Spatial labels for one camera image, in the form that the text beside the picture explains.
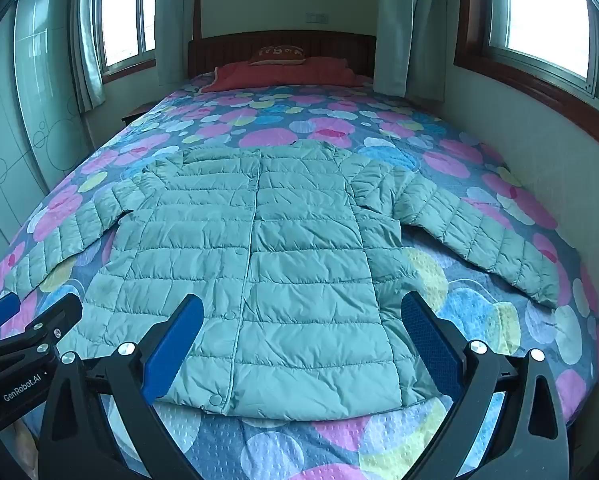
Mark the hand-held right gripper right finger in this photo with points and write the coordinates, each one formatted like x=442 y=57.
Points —
x=429 y=345

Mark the light green puffer jacket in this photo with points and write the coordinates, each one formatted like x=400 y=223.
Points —
x=279 y=260

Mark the brown pillow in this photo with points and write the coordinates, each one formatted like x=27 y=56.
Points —
x=277 y=54

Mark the wooden headboard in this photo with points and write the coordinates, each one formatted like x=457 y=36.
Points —
x=219 y=50

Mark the glass door wardrobe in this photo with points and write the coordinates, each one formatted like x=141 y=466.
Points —
x=29 y=110

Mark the red pillow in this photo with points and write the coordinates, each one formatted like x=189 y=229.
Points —
x=329 y=72

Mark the white wall socket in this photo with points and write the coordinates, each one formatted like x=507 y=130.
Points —
x=317 y=17

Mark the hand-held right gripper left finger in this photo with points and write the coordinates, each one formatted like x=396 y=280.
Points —
x=172 y=345

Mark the dark wooden nightstand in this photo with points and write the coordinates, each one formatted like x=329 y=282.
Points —
x=137 y=110

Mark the pale green curtain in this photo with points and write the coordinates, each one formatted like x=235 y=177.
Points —
x=404 y=25
x=177 y=25
x=87 y=60

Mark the circle print bedspread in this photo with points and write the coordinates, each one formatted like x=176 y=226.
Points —
x=329 y=125

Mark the wooden frame window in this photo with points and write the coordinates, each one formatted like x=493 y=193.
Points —
x=124 y=35
x=539 y=10

